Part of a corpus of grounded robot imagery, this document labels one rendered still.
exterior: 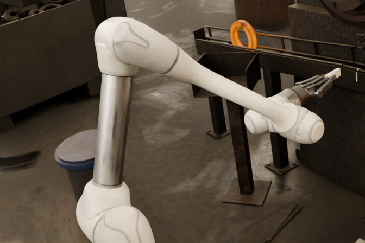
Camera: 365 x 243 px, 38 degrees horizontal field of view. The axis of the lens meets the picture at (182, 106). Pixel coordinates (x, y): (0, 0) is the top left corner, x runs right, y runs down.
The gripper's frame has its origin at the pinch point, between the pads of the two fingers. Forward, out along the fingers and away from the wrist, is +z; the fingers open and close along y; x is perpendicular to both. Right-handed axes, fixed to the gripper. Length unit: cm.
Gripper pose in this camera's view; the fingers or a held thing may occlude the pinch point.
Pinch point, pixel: (333, 75)
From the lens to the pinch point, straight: 204.7
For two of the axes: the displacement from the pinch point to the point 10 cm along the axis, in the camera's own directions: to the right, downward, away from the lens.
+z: 8.1, -4.4, 3.8
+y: 5.3, 2.9, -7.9
